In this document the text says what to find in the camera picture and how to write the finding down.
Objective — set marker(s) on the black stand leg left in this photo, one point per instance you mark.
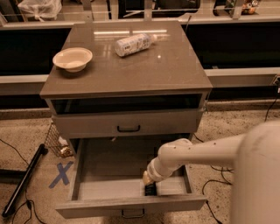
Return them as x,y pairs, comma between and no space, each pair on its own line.
22,178

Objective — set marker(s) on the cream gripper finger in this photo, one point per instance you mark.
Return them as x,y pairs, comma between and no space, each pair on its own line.
147,180

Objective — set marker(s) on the dark blueberry rxbar wrapper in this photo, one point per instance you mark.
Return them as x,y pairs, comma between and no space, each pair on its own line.
150,190

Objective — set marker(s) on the open grey drawer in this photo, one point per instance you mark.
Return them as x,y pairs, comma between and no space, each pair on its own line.
107,181

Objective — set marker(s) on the white paper bowl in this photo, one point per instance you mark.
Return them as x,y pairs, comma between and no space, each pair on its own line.
72,59

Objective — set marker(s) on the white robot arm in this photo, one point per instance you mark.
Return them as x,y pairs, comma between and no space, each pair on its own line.
255,158

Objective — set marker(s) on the wire mesh waste basket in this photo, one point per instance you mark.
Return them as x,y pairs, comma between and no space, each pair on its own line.
56,143

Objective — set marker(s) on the closed grey upper drawer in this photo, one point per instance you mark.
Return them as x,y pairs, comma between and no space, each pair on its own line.
128,123

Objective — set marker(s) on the clear plastic water bottle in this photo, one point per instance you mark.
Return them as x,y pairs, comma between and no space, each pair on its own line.
134,44

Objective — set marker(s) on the grey drawer cabinet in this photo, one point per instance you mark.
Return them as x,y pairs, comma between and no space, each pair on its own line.
166,76

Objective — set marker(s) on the blue tape cross mark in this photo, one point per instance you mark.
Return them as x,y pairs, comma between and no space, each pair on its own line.
62,174

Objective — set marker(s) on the white plastic bag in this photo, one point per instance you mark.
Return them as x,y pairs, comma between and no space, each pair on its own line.
41,10

